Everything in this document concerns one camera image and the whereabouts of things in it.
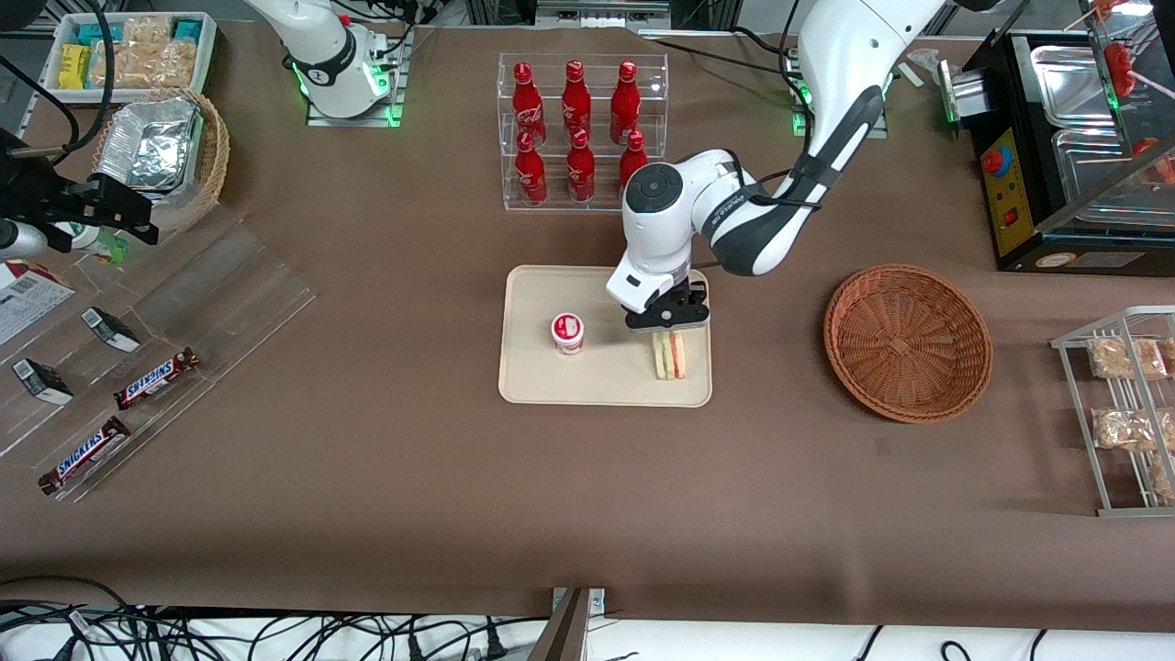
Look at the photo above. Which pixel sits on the triangle sandwich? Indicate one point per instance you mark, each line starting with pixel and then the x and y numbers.
pixel 670 356

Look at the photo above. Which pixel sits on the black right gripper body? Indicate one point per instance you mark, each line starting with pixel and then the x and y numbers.
pixel 39 196

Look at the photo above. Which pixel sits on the clear acrylic bottle rack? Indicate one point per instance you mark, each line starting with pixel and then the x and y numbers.
pixel 597 197

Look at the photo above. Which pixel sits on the teal snack packet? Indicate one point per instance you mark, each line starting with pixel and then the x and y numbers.
pixel 187 29
pixel 96 34

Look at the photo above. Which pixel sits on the black food warmer appliance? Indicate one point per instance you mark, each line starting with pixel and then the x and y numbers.
pixel 1010 184

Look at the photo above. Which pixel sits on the green label drink bottle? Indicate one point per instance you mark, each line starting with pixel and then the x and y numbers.
pixel 101 244

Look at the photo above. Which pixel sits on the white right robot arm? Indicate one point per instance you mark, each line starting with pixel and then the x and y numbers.
pixel 330 64

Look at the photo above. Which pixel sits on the beige plastic tray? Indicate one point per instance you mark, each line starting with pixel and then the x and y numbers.
pixel 606 376

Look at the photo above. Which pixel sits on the yellow snack packet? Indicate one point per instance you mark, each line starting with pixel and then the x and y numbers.
pixel 73 66

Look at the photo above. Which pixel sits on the white plastic snack bin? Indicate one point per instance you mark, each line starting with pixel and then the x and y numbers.
pixel 55 78

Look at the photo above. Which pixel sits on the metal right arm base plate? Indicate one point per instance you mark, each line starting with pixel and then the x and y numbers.
pixel 395 110

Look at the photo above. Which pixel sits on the empty-weave brown wicker basket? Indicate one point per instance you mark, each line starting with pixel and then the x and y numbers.
pixel 904 344

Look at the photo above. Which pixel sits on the red white paper carton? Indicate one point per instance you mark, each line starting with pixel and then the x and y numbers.
pixel 23 303

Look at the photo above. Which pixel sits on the clear acrylic stepped display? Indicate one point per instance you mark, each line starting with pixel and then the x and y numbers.
pixel 229 294

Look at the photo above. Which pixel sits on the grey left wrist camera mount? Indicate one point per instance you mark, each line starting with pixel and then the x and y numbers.
pixel 684 296

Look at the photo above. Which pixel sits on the bagged pastry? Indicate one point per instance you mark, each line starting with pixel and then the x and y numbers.
pixel 1124 429
pixel 1124 358
pixel 1166 477

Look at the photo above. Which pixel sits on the red white yogurt cup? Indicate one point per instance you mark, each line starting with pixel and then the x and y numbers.
pixel 567 332

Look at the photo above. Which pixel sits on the white paper strip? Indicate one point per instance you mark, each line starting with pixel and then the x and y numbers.
pixel 914 75

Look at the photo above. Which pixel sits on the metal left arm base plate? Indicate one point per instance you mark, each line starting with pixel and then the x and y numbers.
pixel 879 128

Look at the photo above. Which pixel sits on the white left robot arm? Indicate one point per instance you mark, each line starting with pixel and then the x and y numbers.
pixel 734 211

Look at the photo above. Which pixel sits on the wicker basket with foil trays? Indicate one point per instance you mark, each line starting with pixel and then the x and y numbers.
pixel 213 156

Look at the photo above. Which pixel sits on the red cola bottle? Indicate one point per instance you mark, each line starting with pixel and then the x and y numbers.
pixel 625 99
pixel 525 101
pixel 580 173
pixel 531 174
pixel 576 96
pixel 632 149

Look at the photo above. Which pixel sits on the snickers chocolate bar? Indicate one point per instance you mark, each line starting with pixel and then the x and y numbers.
pixel 156 378
pixel 84 454

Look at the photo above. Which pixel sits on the stack of foil trays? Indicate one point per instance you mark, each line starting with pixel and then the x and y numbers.
pixel 147 147

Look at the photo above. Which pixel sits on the small black white box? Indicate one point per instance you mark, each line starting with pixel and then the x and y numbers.
pixel 41 381
pixel 110 329

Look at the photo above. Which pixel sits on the clear bagged crumble snacks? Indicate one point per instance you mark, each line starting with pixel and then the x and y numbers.
pixel 147 64

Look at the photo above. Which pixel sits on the red skewered food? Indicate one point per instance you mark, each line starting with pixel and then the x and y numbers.
pixel 1118 64

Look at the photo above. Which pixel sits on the metal bracket with post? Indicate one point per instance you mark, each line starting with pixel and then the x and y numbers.
pixel 569 633

